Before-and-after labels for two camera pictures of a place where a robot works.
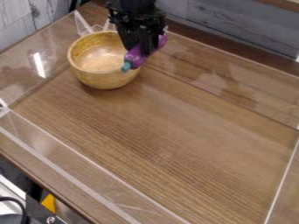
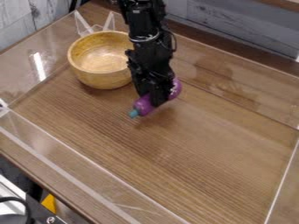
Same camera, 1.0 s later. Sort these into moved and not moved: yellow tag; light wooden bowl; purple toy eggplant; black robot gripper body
Moved: purple toy eggplant; black robot gripper body
Not moved: yellow tag; light wooden bowl
